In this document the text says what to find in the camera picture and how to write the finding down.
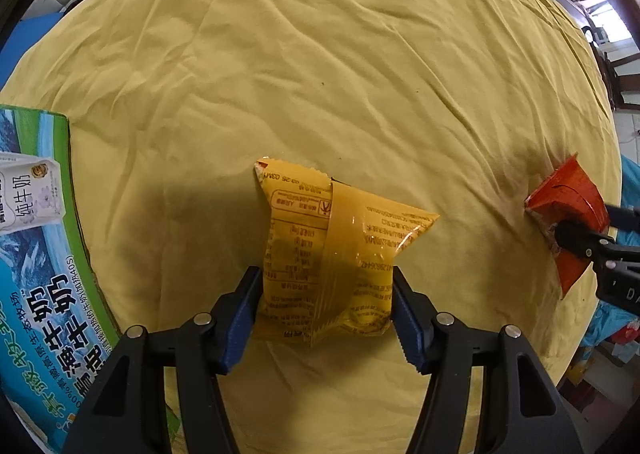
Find orange snack packet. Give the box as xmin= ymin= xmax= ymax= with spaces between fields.
xmin=524 ymin=154 xmax=610 ymax=298

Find yellow snack packet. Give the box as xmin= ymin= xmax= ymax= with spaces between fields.
xmin=254 ymin=158 xmax=438 ymax=344

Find open cardboard box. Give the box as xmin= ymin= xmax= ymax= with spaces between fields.
xmin=0 ymin=104 xmax=181 ymax=454

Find dark wooden chair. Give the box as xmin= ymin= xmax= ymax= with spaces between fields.
xmin=590 ymin=42 xmax=640 ymax=112

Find yellow table cloth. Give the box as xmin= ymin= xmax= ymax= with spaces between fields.
xmin=0 ymin=0 xmax=623 ymax=454

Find blue foam mat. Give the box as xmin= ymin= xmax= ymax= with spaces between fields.
xmin=0 ymin=13 xmax=63 ymax=88

